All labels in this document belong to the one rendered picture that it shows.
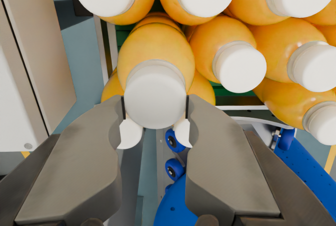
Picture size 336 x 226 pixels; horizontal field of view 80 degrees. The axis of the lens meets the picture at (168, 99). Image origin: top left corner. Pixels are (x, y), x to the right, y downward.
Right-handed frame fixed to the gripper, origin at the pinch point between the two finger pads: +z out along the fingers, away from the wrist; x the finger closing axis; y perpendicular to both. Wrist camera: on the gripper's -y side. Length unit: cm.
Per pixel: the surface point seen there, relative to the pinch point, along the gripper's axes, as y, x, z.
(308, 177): 57, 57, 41
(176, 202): 24.0, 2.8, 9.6
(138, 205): 164, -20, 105
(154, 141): 98, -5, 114
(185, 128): 5.4, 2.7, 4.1
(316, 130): 6.0, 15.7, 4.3
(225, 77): 0.2, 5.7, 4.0
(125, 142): 7.0, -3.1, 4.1
